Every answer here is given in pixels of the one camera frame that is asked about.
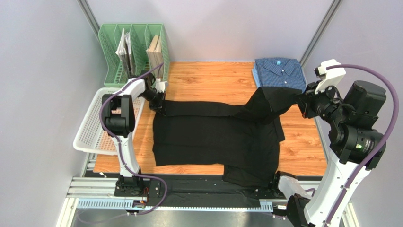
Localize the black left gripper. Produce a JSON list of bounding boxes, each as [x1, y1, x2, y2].
[[140, 89, 166, 116]]

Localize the black long sleeve shirt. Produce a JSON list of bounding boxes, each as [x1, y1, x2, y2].
[[152, 87, 301, 187]]

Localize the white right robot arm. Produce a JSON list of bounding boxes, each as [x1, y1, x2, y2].
[[278, 80, 386, 227]]

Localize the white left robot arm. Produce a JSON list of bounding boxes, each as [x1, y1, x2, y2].
[[99, 71, 166, 192]]

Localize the tan books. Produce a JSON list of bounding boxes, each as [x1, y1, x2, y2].
[[146, 35, 164, 79]]

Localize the grey magazines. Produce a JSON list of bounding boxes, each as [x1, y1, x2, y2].
[[115, 28, 136, 79]]

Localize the folded blue checkered shirt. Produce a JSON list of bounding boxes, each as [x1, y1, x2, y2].
[[254, 57, 306, 92]]

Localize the green file organizer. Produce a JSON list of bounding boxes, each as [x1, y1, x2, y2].
[[98, 23, 170, 88]]

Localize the white plastic basket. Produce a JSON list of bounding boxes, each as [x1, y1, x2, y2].
[[72, 87, 145, 155]]

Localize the folded light blue shirt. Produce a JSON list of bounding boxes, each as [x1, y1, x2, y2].
[[252, 68, 261, 87]]

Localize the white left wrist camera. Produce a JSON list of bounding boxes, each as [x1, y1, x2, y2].
[[155, 78, 168, 93]]

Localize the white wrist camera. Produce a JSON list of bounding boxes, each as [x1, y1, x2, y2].
[[314, 59, 346, 94], [155, 78, 168, 93]]

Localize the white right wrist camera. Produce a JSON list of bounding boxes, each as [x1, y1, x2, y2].
[[314, 59, 346, 94]]

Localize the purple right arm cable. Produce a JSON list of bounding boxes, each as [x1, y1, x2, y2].
[[272, 64, 400, 227]]

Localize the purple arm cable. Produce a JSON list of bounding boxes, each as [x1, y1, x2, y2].
[[272, 64, 400, 227], [98, 62, 168, 217]]

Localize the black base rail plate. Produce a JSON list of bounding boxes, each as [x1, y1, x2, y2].
[[84, 171, 293, 209]]

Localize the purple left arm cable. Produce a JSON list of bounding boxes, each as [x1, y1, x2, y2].
[[98, 62, 168, 217]]

